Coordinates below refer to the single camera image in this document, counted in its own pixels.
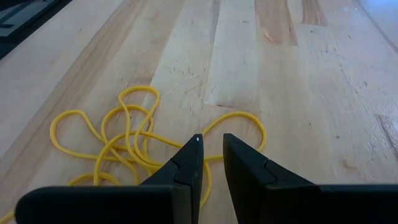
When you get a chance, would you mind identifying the black aluminium extrusion frame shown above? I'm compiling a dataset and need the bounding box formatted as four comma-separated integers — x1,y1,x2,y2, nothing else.
0,0,74,60

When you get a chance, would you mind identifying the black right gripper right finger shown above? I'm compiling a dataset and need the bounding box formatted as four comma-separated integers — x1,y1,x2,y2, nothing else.
223,133,398,224

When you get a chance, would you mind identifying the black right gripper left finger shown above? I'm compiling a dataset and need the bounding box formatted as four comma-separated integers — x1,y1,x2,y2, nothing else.
14,133,205,224

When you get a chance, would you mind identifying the yellow rubber band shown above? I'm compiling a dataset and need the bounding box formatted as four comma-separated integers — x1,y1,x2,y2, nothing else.
118,85,161,170
93,105,184,187
198,111,268,210
49,109,147,162
67,172,121,187

